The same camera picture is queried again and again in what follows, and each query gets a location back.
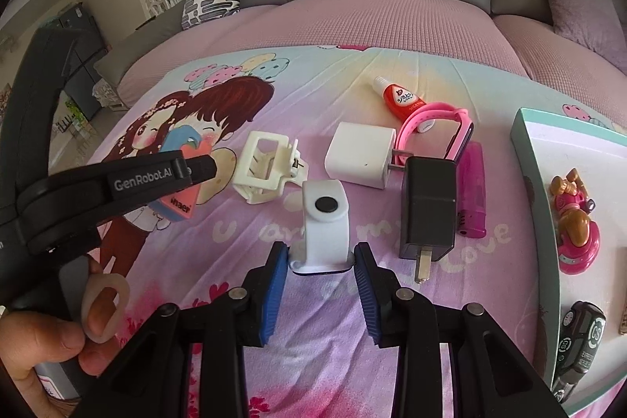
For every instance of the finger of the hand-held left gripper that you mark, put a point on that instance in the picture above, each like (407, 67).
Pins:
(201, 168)

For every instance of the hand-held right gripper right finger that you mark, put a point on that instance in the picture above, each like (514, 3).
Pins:
(367, 300)

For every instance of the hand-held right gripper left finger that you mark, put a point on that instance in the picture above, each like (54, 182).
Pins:
(274, 295)

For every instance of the white holder with black button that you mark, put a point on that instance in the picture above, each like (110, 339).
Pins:
(318, 232)

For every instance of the cream hair claw clip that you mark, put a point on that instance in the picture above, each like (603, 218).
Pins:
(289, 173)

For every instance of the black charger plug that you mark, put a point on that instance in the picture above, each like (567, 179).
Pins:
(426, 212)

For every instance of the white charger plug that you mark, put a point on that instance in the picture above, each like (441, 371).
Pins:
(357, 153)

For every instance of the pink translucent lighter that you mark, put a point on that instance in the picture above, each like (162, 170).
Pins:
(472, 192)

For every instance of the pink wrist watch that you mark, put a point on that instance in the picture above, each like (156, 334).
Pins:
(431, 117)

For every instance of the teal rimmed white tray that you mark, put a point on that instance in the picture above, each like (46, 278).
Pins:
(543, 202)

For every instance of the black toy car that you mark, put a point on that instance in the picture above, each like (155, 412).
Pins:
(583, 334)

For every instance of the pink and brown dog toy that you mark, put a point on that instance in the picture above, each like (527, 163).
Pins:
(578, 227)

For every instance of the person's left hand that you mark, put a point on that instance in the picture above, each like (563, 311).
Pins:
(44, 344)

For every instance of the dark grey cabinet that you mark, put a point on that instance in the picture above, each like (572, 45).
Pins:
(81, 70)

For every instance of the printed cartoon blanket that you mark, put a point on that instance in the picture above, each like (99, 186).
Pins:
(313, 104)

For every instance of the translucent rubber finger loop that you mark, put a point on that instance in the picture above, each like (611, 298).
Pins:
(122, 295)

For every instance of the red and white bottle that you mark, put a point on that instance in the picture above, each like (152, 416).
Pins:
(399, 99)

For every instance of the pink waffle sofa cover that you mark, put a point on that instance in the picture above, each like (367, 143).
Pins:
(367, 21)

